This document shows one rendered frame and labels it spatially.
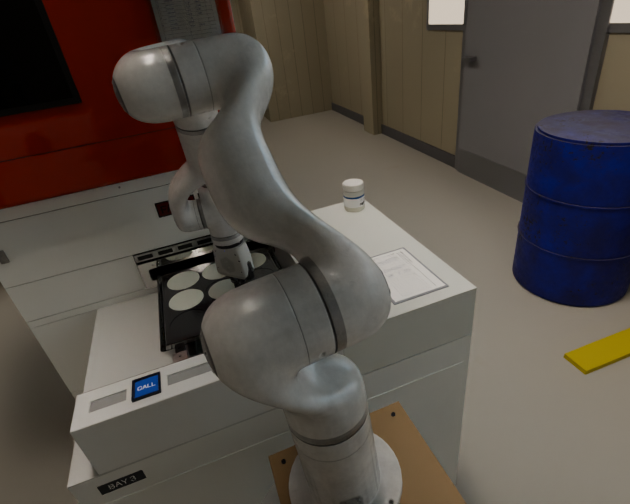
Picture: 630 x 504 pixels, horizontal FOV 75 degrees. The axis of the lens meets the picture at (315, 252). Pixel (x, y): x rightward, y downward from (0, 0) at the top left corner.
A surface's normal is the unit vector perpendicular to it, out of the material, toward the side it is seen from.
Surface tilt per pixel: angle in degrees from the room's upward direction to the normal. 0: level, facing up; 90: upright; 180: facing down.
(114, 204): 90
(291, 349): 83
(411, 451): 4
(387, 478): 4
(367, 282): 48
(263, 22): 90
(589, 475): 0
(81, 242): 90
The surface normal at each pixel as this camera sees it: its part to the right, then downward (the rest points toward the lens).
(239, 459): 0.34, 0.45
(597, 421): -0.12, -0.85
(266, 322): 0.15, -0.27
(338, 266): -0.12, -0.49
